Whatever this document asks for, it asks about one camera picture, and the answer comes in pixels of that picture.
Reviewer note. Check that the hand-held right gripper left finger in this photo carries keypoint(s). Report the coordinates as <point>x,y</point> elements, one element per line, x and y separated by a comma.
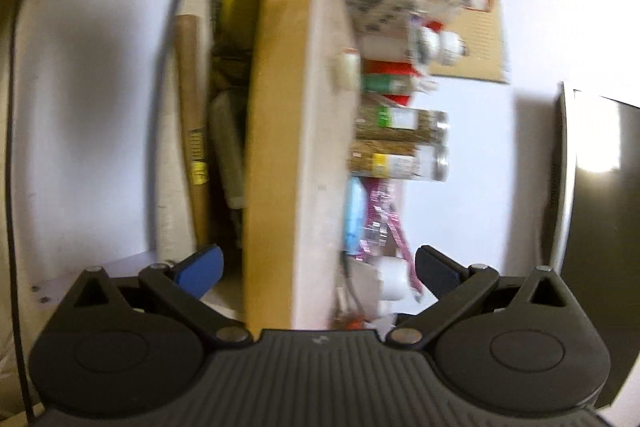
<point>201,268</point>

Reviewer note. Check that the green tube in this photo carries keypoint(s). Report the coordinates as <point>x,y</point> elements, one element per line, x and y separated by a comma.
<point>387,83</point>

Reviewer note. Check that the yellow object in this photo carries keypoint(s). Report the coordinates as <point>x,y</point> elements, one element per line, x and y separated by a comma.
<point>239,14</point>

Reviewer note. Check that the brown cardboard tube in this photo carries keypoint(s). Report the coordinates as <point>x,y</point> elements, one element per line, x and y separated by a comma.
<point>192,117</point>

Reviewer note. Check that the white plastic bottle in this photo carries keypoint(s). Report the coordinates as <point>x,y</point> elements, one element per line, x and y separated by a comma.
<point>442,47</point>

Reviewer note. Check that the blue packet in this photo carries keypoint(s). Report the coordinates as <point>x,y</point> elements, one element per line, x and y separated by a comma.
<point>355,217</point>

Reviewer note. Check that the green label spice jar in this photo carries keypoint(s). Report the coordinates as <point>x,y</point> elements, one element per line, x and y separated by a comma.
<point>400,124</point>

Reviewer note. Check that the yellow label spice jar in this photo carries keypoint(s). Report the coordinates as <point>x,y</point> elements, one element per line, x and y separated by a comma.
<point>400,162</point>

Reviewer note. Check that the pink patterned packet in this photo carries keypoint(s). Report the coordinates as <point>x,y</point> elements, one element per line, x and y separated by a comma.
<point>385,217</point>

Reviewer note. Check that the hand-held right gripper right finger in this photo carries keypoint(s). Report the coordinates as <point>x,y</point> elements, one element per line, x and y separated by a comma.
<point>436,272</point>

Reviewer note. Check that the dark monitor screen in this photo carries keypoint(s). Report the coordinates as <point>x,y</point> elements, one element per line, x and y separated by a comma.
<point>600,232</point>

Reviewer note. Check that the brown cardboard sheet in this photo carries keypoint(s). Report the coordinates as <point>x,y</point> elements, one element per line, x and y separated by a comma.
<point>487,42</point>

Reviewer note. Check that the red container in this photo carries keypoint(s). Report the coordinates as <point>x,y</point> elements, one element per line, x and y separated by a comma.
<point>390,68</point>

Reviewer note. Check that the white tape roll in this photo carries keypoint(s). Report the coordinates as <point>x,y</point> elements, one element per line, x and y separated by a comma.
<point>394,278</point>

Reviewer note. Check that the white drawer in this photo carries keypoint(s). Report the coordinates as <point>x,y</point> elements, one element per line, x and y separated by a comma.
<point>90,107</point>

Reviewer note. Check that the small white block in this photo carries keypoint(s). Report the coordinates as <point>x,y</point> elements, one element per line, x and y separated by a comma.
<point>346,69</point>

